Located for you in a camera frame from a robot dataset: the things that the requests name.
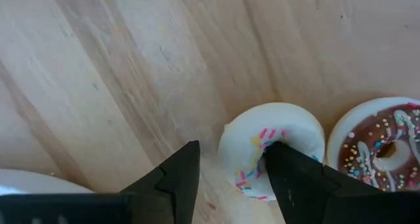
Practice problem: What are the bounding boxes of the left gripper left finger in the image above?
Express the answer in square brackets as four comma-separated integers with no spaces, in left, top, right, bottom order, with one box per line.
[121,140,201,224]

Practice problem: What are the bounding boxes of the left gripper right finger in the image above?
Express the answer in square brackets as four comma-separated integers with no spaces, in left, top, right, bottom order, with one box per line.
[262,141,385,224]

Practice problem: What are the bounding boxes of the chocolate sprinkle donut white base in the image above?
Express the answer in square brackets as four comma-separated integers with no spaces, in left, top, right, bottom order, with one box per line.
[326,97,420,194]

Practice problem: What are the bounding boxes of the white frosted sprinkle donut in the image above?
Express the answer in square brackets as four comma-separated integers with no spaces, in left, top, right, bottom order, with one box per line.
[218,102,326,202]

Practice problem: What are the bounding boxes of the white plate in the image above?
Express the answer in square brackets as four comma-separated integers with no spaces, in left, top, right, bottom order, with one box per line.
[0,169,95,196]

